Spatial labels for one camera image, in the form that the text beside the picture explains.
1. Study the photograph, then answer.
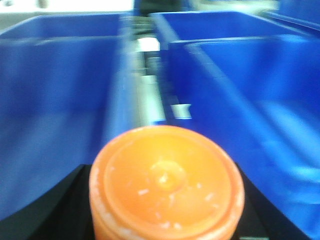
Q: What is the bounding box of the blue bin left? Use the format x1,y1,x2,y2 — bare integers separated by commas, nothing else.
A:
0,12,135,219

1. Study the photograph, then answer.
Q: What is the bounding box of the blue bin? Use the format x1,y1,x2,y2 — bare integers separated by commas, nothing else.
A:
0,12,135,219
262,0,320,38
151,11,320,240

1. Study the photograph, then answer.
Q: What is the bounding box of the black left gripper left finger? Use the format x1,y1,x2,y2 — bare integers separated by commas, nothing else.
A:
0,164,95,240

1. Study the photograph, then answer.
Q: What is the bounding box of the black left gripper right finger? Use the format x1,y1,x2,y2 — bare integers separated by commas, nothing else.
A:
231,163,310,240

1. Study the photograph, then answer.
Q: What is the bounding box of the blue bin far right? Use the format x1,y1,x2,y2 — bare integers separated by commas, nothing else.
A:
262,0,320,38

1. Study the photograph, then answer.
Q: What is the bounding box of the orange cylindrical capacitor 4680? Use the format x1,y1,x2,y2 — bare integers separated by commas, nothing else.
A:
89,125,245,240

